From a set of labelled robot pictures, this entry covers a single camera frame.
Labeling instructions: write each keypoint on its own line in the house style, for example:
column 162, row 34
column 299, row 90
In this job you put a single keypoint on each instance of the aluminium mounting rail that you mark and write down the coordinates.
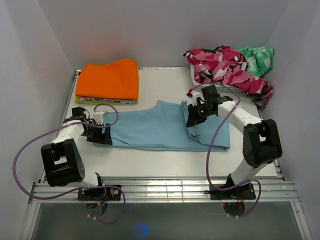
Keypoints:
column 168, row 190

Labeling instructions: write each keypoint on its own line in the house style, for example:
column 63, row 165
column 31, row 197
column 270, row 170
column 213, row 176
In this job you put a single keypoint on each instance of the pink camouflage trousers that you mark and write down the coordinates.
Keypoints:
column 227, row 66

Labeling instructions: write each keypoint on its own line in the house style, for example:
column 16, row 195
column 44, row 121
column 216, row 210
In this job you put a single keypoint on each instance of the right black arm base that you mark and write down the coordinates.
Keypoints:
column 245, row 192

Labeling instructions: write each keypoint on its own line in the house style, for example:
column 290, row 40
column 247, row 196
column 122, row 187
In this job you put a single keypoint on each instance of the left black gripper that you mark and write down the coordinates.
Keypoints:
column 103, row 138

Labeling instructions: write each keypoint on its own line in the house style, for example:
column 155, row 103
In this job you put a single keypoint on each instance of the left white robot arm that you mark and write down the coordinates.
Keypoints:
column 61, row 158

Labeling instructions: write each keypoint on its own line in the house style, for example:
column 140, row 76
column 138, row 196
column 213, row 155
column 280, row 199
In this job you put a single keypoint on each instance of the folded orange trousers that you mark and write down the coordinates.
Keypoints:
column 126, row 65

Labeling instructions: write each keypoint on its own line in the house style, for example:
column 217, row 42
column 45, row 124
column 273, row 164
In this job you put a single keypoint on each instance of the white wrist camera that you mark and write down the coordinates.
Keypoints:
column 194, row 95
column 98, row 117

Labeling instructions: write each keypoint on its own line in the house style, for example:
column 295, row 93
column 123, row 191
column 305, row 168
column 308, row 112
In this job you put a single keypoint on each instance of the green tie-dye trousers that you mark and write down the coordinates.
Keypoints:
column 260, row 59

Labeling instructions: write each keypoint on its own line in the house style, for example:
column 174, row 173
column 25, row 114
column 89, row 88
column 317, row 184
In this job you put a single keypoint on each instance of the light blue trousers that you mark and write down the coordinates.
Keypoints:
column 163, row 128

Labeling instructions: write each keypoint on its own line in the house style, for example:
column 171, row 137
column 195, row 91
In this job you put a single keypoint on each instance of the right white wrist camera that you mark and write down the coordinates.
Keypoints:
column 194, row 95

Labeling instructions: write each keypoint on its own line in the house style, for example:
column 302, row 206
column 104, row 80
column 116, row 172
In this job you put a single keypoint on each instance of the folded yellow patterned trousers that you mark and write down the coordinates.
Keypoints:
column 105, row 100

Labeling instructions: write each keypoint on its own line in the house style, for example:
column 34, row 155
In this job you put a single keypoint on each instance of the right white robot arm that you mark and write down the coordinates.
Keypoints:
column 261, row 143

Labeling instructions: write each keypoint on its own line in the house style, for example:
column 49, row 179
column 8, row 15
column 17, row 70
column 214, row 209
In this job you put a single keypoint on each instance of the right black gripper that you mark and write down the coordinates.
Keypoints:
column 193, row 119

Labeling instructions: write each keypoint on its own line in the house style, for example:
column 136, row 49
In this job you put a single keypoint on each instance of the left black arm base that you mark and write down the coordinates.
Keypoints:
column 100, row 194

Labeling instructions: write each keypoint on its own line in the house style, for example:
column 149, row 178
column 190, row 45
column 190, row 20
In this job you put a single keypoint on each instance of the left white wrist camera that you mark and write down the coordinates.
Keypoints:
column 98, row 117

